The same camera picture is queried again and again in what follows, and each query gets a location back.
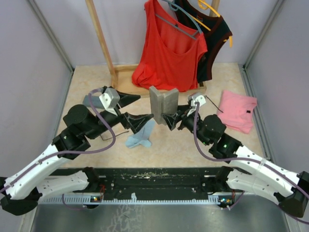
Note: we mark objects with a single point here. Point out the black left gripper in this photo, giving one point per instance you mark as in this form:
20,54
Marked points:
135,122

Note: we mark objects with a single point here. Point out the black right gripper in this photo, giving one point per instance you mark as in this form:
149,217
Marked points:
185,118

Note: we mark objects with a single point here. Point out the grey glasses case green lining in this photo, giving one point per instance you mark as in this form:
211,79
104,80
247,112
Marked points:
163,103

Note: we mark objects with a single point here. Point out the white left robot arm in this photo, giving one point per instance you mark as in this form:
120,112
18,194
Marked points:
88,131

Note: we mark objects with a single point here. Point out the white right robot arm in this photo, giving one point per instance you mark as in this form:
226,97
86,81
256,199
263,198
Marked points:
246,171

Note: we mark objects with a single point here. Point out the light blue cleaning cloth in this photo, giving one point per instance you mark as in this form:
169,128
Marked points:
141,137

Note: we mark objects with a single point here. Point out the wooden clothes rack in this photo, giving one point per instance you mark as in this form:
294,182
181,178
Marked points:
121,74

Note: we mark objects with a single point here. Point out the folded pink t-shirt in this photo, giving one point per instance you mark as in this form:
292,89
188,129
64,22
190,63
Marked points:
236,111

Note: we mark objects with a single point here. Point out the red tank top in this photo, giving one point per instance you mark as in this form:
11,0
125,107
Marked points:
170,54

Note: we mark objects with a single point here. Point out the black maroon-trimmed tank top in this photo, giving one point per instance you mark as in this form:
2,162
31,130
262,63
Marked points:
216,32

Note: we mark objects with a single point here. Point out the grey clothes hanger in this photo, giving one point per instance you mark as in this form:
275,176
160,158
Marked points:
181,21

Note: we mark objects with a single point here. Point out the yellow clothes hanger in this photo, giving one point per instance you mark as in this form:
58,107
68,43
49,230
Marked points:
213,7

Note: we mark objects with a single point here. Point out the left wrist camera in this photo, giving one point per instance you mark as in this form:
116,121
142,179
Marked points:
109,100

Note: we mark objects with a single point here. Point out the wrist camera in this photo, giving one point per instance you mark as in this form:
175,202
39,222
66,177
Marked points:
193,100
109,100

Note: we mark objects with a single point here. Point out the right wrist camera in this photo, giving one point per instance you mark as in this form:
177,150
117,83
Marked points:
193,100

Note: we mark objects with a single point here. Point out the thin metal frame sunglasses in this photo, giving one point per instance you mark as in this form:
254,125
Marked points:
218,109

